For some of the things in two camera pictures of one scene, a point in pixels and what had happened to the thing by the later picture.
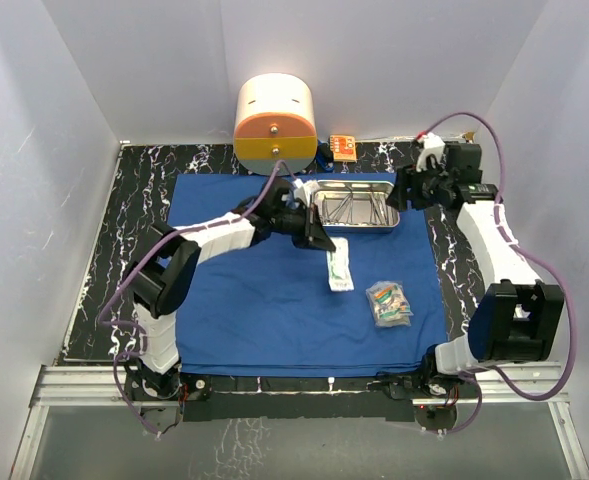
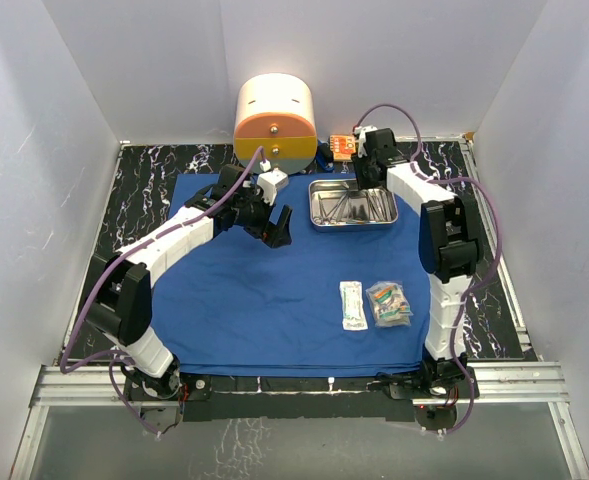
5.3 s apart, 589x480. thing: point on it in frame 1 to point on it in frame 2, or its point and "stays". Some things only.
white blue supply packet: (389, 303) stays
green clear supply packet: (389, 304) stays
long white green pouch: (338, 264) to (354, 316)
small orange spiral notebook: (343, 147) stays
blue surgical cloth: (371, 307) stays
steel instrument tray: (355, 206) stays
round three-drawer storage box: (274, 122) stays
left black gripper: (312, 232) to (260, 231)
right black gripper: (397, 198) to (363, 183)
